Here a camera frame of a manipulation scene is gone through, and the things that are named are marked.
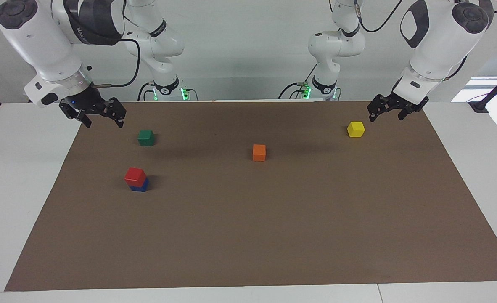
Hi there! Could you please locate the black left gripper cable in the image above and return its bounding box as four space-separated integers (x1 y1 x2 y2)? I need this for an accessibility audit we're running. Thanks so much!
355 0 497 34

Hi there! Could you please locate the black arm base cable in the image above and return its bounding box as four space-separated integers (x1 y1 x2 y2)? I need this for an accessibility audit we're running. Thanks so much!
137 82 199 101
278 63 318 100

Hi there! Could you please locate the red wooden block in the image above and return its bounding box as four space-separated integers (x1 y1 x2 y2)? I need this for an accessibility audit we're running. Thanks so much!
124 167 147 188

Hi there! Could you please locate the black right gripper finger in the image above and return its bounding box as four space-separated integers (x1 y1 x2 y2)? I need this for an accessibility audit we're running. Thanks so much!
65 109 93 128
106 98 127 128

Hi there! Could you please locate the black camera stand clamp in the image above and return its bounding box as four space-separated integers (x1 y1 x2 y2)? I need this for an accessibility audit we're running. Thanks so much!
469 66 497 113

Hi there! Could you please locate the yellow wooden block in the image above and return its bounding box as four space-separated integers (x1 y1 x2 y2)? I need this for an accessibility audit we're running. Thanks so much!
347 121 365 138

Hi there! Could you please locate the brown table mat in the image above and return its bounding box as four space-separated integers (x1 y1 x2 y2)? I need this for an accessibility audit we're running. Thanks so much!
5 100 497 292

